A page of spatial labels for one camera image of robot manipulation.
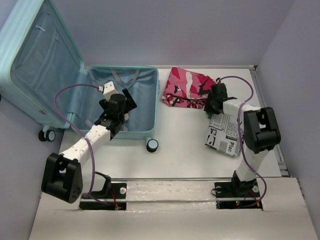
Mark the pink camouflage garment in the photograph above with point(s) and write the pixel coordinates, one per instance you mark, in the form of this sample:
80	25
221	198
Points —
187	89

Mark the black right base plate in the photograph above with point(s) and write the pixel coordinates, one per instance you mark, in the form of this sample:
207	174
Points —
228	199

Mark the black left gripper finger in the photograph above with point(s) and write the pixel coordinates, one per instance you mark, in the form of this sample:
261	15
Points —
129	103
104	105

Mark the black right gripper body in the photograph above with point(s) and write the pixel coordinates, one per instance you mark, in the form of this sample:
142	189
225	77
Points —
213	110

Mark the newspaper print pouch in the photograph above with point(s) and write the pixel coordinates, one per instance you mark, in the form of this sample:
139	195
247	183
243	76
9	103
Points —
225	128

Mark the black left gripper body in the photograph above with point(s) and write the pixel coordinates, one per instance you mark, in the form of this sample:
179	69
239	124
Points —
122	118

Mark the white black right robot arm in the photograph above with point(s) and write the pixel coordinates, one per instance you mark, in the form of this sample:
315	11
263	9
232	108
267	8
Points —
258	134

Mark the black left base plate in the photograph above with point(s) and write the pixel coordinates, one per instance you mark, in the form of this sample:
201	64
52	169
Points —
113	199

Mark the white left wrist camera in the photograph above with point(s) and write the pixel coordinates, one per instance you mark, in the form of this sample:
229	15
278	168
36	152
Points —
108	89

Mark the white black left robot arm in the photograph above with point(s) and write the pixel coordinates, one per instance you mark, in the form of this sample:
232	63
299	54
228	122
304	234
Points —
62	177

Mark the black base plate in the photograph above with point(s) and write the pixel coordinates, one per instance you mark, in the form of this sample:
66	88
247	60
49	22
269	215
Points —
228	199
113	199

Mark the light blue hard suitcase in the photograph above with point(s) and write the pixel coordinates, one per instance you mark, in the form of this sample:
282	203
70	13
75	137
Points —
43	73

